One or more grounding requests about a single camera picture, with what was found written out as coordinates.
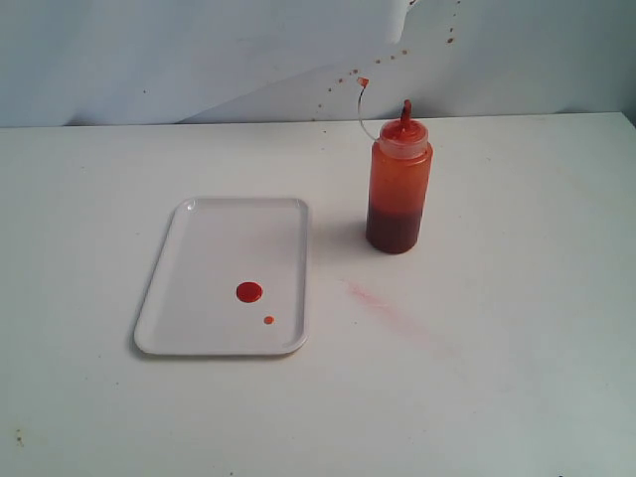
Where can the red sauce blob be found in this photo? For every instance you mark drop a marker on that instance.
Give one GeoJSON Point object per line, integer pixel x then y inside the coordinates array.
{"type": "Point", "coordinates": [249, 292]}

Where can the red sauce squeeze bottle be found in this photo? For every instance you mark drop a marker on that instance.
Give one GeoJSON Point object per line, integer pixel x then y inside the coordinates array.
{"type": "Point", "coordinates": [401, 160]}

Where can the white rectangular plastic tray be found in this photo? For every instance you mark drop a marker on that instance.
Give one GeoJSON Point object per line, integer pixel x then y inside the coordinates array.
{"type": "Point", "coordinates": [212, 245]}

